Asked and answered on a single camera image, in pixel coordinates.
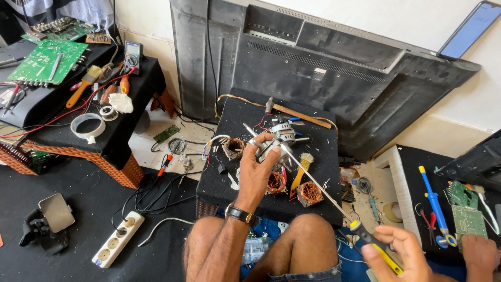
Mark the person's left hand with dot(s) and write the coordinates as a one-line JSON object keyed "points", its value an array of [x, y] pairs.
{"points": [[252, 176]]}

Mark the person's right hand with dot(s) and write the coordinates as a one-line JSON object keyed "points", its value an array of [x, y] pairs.
{"points": [[405, 258]]}

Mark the silver motor housing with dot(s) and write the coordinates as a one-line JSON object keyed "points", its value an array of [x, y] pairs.
{"points": [[274, 147]]}

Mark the black cloth covered wicker stool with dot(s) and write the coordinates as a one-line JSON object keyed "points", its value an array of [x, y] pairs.
{"points": [[235, 184]]}

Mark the small black capacitor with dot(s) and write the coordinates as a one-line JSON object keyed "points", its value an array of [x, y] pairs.
{"points": [[222, 169]]}

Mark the copper wound stator core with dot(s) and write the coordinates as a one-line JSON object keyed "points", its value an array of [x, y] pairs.
{"points": [[233, 149]]}

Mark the black wristwatch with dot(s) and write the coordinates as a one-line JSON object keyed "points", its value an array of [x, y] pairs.
{"points": [[239, 214]]}

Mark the steel motor shaft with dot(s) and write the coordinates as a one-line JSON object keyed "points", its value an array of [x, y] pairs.
{"points": [[250, 133]]}

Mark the beige tape roll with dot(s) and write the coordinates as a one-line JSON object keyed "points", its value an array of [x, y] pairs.
{"points": [[391, 212]]}

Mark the silver motor end cap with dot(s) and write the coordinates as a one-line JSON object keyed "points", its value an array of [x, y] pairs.
{"points": [[285, 130]]}

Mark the blue desoldering pump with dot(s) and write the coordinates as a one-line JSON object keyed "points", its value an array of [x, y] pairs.
{"points": [[434, 203]]}

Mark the pale green circuit board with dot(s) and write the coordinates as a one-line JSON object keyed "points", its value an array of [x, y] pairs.
{"points": [[469, 223]]}

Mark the clear plastic bag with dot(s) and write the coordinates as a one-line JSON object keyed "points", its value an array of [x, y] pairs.
{"points": [[254, 250]]}

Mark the black cloth covered bench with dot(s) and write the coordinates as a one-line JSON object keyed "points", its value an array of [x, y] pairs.
{"points": [[411, 184]]}

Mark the round metal coil stand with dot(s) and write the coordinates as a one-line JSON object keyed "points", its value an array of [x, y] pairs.
{"points": [[177, 145]]}

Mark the person's knee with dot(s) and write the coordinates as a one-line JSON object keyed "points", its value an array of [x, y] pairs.
{"points": [[305, 243]]}

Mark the dark green circuit board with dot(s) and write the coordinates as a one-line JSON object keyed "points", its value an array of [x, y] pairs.
{"points": [[462, 195]]}

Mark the denim shorts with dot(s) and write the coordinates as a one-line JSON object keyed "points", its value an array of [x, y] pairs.
{"points": [[313, 274]]}

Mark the small green circuit board strip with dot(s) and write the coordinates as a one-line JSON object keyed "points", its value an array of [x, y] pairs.
{"points": [[166, 133]]}

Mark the black device casing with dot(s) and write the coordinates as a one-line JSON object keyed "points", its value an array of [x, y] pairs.
{"points": [[473, 164]]}

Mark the large black television back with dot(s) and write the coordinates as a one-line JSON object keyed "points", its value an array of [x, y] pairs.
{"points": [[313, 66]]}

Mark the black cloth covered wicker table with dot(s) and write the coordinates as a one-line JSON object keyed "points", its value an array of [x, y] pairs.
{"points": [[117, 129]]}

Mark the white power strip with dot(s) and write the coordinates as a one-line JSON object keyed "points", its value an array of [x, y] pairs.
{"points": [[117, 239]]}

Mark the crumpled white tissue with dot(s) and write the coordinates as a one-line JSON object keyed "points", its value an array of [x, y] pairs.
{"points": [[121, 103]]}

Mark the grey digital multimeter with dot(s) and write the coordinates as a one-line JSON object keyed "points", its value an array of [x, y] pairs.
{"points": [[132, 58]]}

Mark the white tape roll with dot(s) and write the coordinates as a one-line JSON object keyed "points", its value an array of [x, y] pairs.
{"points": [[78, 133]]}

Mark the black phone stand with plate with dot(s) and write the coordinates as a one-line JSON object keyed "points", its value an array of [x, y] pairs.
{"points": [[54, 213]]}

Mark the small brown circuit board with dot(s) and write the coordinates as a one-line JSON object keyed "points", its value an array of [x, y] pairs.
{"points": [[98, 38]]}

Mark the metal tweezers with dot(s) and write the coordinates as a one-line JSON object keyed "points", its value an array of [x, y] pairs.
{"points": [[55, 66]]}

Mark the large green circuit board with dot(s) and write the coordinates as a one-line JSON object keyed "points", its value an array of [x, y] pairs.
{"points": [[47, 62]]}

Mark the black smartphone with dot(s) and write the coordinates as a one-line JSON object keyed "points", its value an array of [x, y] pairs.
{"points": [[469, 29]]}

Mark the green circuit board with connectors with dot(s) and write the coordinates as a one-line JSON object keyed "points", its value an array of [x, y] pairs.
{"points": [[62, 29]]}

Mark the pale cloth garment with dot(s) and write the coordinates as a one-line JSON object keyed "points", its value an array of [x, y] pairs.
{"points": [[78, 10]]}

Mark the red test probe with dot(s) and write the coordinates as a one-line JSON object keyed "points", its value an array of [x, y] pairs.
{"points": [[11, 100]]}

